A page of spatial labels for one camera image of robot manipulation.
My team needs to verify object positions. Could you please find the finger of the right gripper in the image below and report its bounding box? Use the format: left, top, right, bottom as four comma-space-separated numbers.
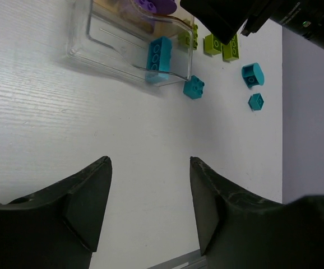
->
180, 0, 263, 44

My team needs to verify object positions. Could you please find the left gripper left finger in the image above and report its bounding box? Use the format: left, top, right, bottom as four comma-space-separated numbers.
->
0, 156, 112, 268

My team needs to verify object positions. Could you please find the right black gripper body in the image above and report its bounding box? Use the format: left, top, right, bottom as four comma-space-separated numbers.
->
242, 0, 324, 49

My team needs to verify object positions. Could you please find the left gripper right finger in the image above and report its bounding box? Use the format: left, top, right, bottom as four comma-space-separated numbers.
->
189, 157, 324, 268

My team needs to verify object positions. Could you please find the purple round lego piece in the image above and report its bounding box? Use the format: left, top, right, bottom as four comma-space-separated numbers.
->
130, 0, 177, 15

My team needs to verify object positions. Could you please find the small cyan lego brick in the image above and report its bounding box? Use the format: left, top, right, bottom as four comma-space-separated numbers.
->
183, 75, 205, 99

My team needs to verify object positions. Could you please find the small cyan square lego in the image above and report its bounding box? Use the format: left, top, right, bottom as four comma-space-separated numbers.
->
248, 93, 264, 111

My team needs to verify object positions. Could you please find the long green lego brick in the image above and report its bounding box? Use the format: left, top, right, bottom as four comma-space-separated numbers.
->
223, 34, 239, 62

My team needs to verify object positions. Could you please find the clear transparent container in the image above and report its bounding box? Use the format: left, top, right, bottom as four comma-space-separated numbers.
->
67, 1, 193, 87

